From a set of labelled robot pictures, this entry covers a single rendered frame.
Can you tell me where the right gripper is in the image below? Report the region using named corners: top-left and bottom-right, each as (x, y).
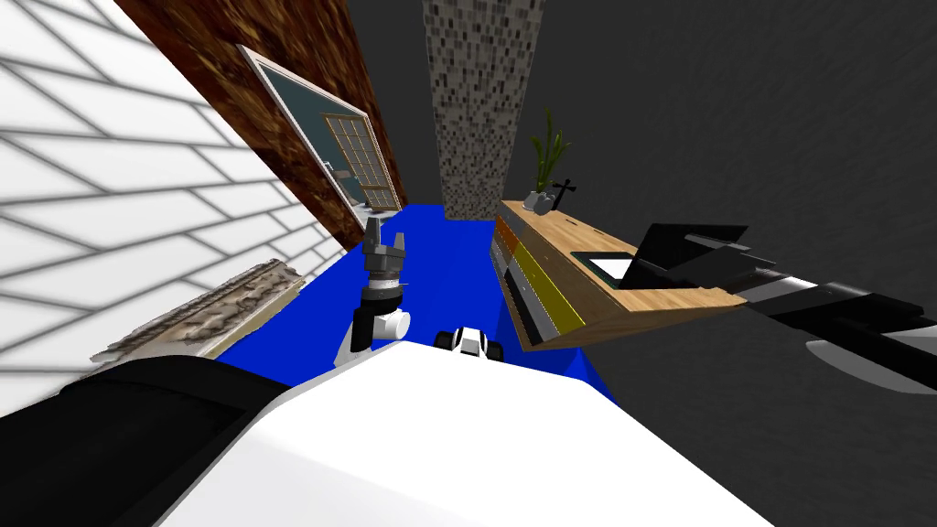
top-left (620, 222), bottom-right (779, 293)

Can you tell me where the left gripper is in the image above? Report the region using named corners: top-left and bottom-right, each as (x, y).
top-left (361, 216), bottom-right (408, 278)

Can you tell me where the wooden sideboard with coloured drawers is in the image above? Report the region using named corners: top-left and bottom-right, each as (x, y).
top-left (488, 109), bottom-right (749, 353)

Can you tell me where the white framed window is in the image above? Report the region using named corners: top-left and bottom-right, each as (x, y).
top-left (237, 43), bottom-right (404, 215)

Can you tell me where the beige marbled bench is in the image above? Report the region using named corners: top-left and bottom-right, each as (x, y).
top-left (91, 257), bottom-right (306, 365)

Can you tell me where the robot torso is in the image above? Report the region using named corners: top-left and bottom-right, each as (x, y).
top-left (156, 327), bottom-right (777, 527)

